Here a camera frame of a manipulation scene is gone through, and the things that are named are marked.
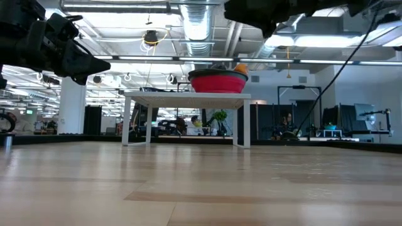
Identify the black tall cabinet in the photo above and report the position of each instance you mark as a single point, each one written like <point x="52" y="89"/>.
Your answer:
<point x="93" y="119"/>

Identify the silver ribbed ventilation duct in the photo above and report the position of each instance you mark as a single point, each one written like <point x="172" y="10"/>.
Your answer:
<point x="196" y="25"/>

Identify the orange bell pepper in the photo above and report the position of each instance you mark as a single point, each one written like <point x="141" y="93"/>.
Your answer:
<point x="242" y="68"/>

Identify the person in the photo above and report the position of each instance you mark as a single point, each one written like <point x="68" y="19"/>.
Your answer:
<point x="196" y="124"/>
<point x="23" y="127"/>
<point x="287" y="120"/>

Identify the black partition cabinets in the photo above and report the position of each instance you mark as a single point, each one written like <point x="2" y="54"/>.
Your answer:
<point x="267" y="119"/>

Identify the small leafy potted plant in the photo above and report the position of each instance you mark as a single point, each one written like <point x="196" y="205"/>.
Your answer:
<point x="220" y="116"/>

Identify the red collapsible bowl grey rim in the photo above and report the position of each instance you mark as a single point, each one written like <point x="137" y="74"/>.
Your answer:
<point x="218" y="83"/>

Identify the black low gantry frame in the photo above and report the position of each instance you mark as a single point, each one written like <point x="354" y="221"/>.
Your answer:
<point x="183" y="83"/>

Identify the silver metal post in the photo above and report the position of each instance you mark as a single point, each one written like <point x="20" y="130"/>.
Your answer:
<point x="8" y="141"/>

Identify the black articulated stand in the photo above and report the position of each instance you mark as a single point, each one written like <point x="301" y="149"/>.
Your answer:
<point x="388" y="122"/>

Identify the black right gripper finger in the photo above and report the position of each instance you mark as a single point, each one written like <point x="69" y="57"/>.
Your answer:
<point x="264" y="12"/>

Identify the grey monitor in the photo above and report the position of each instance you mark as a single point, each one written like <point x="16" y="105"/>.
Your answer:
<point x="364" y="111"/>

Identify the white building column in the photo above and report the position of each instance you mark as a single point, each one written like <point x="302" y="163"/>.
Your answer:
<point x="72" y="106"/>

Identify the black round ceiling device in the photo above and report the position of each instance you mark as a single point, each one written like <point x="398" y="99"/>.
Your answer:
<point x="150" y="37"/>

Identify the black metal gantry frame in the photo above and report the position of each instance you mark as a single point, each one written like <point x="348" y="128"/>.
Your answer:
<point x="298" y="87"/>

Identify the teal bowl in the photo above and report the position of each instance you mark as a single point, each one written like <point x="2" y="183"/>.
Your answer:
<point x="329" y="127"/>

